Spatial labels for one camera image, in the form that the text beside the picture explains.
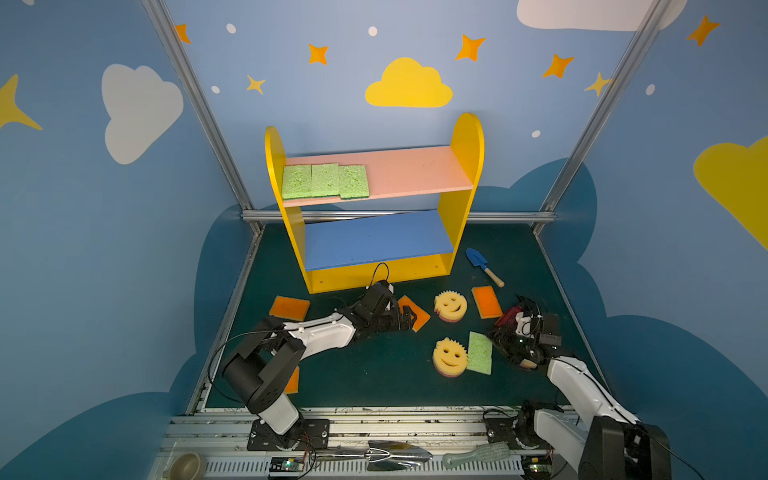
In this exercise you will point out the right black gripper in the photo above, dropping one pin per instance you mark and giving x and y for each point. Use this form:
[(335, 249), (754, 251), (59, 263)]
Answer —
[(512, 335)]

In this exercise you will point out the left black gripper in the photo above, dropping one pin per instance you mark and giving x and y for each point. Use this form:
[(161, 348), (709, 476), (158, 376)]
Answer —
[(394, 318)]

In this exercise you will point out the green sponge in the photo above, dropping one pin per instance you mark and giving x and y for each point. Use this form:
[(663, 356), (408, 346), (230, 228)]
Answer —
[(480, 350), (297, 182), (353, 182), (325, 180)]

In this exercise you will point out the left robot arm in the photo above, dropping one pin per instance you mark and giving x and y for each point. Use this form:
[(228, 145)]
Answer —
[(260, 367)]

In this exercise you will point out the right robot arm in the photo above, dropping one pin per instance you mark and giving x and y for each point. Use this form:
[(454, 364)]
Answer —
[(607, 441)]

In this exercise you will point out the smiley sponge right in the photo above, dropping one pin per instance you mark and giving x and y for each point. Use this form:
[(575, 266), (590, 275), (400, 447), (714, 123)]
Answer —
[(528, 364)]

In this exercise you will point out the smiley sponge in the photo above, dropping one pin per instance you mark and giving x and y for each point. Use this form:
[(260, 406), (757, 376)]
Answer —
[(450, 306), (528, 364), (450, 358)]

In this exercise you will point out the red toy object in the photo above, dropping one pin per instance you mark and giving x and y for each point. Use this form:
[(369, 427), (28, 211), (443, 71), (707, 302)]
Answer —
[(507, 315)]

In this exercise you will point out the orange sponge centre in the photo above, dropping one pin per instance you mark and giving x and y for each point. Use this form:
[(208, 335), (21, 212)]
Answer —
[(421, 316)]

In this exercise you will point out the orange sponge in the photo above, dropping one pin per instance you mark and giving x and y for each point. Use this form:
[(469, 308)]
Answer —
[(292, 386), (421, 316), (487, 302), (289, 308)]

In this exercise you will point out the orange sponge right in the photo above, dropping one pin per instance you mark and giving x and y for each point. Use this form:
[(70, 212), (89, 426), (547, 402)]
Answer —
[(487, 302)]

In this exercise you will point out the smiley sponge upper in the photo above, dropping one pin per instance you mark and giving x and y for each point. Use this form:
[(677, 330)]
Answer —
[(450, 306)]

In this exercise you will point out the smiley sponge lower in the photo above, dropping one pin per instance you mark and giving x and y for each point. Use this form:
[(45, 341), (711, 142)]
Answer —
[(450, 358)]

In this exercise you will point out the orange sponge far left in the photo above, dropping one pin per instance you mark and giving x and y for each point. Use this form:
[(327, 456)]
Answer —
[(289, 308)]

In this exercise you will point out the pale green brush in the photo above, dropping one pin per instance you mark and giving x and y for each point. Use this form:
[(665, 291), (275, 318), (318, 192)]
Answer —
[(490, 452)]

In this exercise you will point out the blue toy shovel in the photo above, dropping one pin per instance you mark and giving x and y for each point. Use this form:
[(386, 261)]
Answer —
[(478, 260)]

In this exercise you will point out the orange sponge front left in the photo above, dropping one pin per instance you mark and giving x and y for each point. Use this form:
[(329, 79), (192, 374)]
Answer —
[(292, 386)]

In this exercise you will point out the circuit board right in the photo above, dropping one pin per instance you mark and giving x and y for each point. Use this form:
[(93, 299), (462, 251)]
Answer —
[(536, 468)]

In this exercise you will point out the silver metal trowel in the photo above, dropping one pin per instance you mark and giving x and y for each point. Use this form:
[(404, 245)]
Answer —
[(380, 455)]

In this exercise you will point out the green circuit board left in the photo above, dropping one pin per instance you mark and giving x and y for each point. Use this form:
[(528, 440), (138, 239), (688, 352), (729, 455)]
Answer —
[(286, 466)]

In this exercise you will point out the small round bowl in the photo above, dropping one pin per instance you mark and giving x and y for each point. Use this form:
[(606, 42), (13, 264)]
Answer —
[(187, 466)]

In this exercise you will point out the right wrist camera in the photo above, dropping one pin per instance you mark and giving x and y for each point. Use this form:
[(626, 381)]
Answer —
[(523, 326)]

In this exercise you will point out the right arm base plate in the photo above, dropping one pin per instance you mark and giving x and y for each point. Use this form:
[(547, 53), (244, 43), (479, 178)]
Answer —
[(504, 429)]

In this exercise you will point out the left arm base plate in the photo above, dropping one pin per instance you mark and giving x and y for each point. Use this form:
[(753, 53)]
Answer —
[(305, 432)]

